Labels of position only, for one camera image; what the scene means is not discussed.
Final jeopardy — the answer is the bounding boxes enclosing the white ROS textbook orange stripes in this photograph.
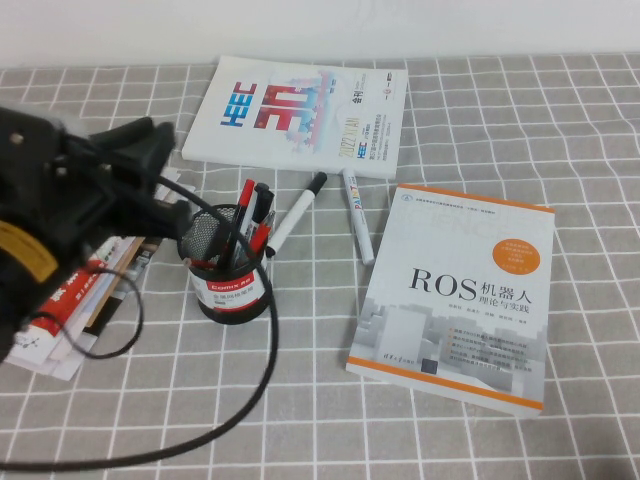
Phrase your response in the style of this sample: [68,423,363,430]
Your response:
[344,183,557,421]

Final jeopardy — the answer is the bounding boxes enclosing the white HEEC conference magazine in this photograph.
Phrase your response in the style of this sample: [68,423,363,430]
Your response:
[180,54,409,181]

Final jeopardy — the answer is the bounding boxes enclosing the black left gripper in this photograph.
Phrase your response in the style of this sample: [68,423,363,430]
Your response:
[54,117,191,251]

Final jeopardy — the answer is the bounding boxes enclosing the white paper booklet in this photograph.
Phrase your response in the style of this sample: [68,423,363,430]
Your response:
[7,319,99,382]

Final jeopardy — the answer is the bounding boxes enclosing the red cover book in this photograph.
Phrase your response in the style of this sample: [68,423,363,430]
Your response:
[37,258,109,346]

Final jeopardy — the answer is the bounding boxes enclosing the red-capped pen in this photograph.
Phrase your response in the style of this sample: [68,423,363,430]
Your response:
[219,178,256,266]

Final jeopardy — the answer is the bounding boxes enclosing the white black-capped marker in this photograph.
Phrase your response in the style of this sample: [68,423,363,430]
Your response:
[252,189,276,236]
[243,182,269,241]

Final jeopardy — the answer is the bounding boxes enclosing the white marker with black cap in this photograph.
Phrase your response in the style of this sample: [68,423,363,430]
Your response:
[263,171,329,259]

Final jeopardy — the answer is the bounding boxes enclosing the grey white-checked tablecloth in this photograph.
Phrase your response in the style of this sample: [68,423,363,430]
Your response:
[0,52,640,480]

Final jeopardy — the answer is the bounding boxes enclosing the white PAINT marker pen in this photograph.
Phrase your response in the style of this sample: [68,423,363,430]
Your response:
[341,168,376,266]

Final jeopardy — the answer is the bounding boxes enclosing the thin black cable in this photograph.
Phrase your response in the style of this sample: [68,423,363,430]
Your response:
[19,267,146,359]

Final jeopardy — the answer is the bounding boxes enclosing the brown cover book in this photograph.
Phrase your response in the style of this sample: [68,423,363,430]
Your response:
[82,234,161,334]

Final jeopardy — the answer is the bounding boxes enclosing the black mesh pen holder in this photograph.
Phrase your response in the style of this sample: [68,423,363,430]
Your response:
[187,203,270,326]

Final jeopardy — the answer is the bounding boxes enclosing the thick black cable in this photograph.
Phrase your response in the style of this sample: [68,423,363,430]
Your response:
[0,174,280,472]

